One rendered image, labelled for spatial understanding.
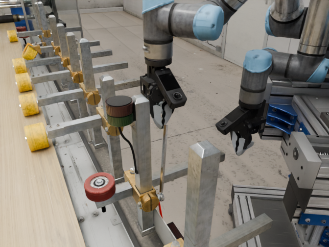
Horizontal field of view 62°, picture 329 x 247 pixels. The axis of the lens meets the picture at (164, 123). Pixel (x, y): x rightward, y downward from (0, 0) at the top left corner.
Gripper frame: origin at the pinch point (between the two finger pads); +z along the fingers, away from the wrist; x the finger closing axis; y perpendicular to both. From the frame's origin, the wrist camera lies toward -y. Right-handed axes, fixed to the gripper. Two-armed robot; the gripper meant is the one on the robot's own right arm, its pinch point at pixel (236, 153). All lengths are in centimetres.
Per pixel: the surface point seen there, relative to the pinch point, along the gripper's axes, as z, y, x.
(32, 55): -10, -53, 121
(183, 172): -1.8, -23.0, -1.7
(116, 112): -31, -44, -7
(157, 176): -3.4, -31.7, -1.1
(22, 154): -7, -66, 23
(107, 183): -8.0, -46.6, -2.0
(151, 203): -2.5, -37.4, -8.8
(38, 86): 21, -53, 152
